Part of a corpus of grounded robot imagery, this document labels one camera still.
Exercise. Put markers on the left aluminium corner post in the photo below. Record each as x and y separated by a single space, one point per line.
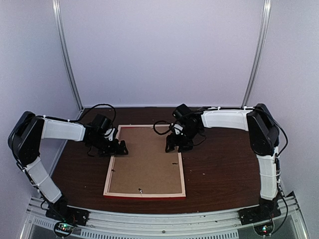
65 53

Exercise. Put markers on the right aluminium corner post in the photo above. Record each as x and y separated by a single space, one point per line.
264 26

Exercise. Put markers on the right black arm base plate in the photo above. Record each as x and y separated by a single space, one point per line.
257 214

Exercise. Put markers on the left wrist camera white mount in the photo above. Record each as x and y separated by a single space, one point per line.
111 134

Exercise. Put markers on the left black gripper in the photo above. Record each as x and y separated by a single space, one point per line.
114 150

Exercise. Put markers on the brown backing board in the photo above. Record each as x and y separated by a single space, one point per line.
147 161

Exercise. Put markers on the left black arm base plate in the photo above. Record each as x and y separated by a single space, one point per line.
73 216

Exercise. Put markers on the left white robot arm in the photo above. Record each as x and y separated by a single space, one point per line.
37 141

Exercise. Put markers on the aluminium front rail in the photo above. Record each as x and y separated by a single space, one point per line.
213 225

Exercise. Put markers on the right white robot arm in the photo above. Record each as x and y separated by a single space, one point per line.
257 121

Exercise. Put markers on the wooden picture frame red edge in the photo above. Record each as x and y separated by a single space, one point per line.
183 179

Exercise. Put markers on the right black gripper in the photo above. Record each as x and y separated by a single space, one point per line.
173 142

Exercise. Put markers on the aluminium corner post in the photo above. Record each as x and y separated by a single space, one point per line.
65 53
264 26

